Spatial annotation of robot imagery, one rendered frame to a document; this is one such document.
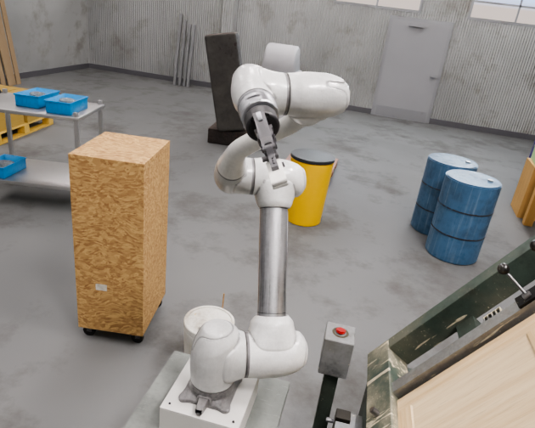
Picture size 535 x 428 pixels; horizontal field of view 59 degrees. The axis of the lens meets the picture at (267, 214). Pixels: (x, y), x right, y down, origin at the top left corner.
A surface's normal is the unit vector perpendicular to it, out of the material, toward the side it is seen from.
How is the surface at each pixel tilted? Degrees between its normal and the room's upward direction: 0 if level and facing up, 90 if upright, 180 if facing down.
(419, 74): 90
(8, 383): 0
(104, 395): 0
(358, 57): 90
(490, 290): 90
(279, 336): 57
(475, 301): 90
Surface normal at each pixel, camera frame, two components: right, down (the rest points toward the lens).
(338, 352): -0.20, 0.38
